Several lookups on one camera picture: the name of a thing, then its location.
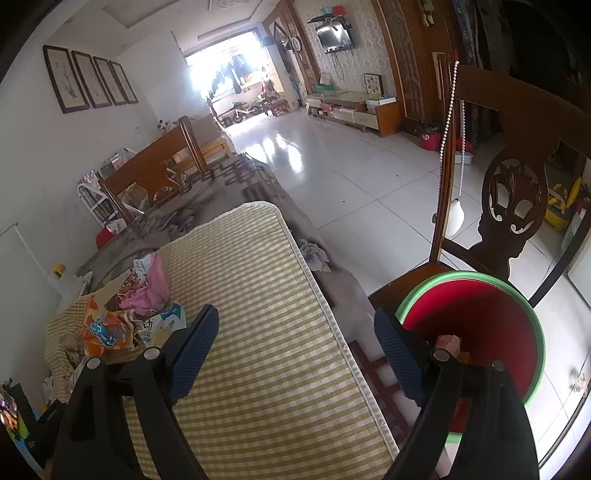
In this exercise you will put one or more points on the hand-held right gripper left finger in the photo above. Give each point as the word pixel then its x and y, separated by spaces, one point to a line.
pixel 194 350

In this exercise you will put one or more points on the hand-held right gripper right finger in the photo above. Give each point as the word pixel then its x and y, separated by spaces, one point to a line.
pixel 397 355

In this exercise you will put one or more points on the brown swirl snack packet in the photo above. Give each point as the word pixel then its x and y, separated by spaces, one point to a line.
pixel 129 286

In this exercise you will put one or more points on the red bucket green rim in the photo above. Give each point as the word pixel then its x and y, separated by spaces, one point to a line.
pixel 485 314

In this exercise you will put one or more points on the white printed packet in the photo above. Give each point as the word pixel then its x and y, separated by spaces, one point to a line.
pixel 144 266

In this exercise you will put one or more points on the white blue snack packet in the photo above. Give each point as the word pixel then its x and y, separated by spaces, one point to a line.
pixel 161 323

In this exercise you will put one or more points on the pile of paper scraps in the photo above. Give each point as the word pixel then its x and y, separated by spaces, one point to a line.
pixel 448 345

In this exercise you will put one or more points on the yellow checked mat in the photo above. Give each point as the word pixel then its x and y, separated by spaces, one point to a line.
pixel 258 300

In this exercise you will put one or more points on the orange snack packet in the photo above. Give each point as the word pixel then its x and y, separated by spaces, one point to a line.
pixel 104 330

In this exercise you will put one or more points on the yellow checked pillow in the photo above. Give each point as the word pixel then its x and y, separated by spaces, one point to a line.
pixel 60 323

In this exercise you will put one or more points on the red cloth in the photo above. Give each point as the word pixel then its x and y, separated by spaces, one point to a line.
pixel 105 238

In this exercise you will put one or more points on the white jug yellow cap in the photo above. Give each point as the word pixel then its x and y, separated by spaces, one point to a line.
pixel 64 281

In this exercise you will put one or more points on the grey floral blanket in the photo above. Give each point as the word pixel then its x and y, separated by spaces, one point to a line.
pixel 240 184

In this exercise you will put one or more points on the smartphone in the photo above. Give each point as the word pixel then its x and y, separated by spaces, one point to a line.
pixel 9 413

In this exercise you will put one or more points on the dark wooden chair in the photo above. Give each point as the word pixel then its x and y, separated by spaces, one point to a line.
pixel 512 194

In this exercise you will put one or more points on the wooden bench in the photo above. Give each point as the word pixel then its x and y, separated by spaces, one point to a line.
pixel 157 152

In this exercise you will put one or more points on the white plastic basin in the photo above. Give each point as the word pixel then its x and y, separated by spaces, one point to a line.
pixel 464 159

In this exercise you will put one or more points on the yellow toy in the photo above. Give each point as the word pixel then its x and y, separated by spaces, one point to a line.
pixel 556 212

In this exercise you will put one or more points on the red flowerpot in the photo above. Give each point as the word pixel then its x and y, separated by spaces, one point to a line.
pixel 429 141

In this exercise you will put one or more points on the wooden television cabinet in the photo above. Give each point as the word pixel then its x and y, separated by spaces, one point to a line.
pixel 369 117

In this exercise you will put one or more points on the child bicycle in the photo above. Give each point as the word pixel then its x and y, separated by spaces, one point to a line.
pixel 238 115

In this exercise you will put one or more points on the small red chair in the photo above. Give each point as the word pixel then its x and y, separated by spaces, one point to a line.
pixel 275 106

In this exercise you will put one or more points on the small framed picture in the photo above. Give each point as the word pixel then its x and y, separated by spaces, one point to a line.
pixel 373 85

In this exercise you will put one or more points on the dark framed picture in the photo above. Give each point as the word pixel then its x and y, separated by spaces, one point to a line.
pixel 111 81
pixel 91 79
pixel 123 82
pixel 64 78

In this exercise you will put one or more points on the dark wooden lattice frame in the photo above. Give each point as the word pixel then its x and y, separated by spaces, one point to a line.
pixel 383 383

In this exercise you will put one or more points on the round wall clock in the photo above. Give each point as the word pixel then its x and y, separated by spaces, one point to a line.
pixel 293 44

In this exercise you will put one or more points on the wall television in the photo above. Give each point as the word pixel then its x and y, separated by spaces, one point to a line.
pixel 333 36

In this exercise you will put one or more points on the wall shelf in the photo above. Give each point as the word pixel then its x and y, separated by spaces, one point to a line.
pixel 328 17

